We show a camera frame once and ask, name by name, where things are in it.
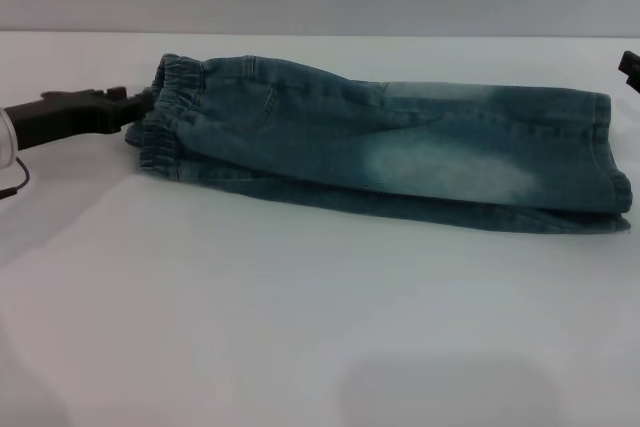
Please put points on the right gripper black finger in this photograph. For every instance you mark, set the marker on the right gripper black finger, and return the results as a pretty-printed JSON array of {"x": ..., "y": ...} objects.
[{"x": 631, "y": 72}]

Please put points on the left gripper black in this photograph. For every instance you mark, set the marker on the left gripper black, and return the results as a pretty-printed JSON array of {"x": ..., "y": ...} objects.
[{"x": 65, "y": 117}]

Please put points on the blue denim shorts with print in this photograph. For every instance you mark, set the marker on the blue denim shorts with print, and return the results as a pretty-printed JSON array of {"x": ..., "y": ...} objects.
[{"x": 375, "y": 147}]

